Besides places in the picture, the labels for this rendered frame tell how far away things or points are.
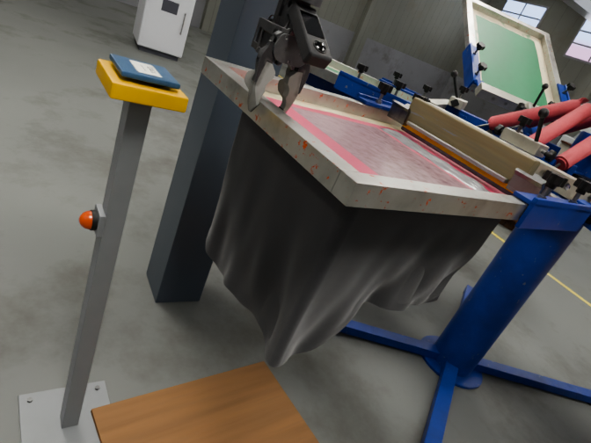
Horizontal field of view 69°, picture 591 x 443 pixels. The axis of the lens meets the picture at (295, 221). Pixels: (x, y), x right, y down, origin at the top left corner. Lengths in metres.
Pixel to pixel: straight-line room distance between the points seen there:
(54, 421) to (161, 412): 0.28
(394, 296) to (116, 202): 0.62
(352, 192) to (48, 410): 1.09
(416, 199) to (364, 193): 0.11
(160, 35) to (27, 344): 4.84
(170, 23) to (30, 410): 5.10
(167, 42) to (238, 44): 4.65
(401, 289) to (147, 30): 5.29
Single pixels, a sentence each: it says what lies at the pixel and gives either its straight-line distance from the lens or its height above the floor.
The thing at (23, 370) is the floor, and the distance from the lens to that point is 1.53.
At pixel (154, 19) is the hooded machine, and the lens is 5.95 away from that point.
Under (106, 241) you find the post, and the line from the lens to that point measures 0.97.
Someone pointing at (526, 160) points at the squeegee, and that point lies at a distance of 1.12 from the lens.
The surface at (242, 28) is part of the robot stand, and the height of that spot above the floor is 1.05.
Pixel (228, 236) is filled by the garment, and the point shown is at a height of 0.63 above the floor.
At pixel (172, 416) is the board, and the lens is 1.44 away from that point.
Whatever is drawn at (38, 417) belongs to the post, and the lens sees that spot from 1.42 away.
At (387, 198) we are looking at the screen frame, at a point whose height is 0.97.
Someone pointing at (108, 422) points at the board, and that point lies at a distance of 1.40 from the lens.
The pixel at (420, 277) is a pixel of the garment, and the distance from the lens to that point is 1.03.
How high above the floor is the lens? 1.16
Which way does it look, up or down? 25 degrees down
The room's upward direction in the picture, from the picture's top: 23 degrees clockwise
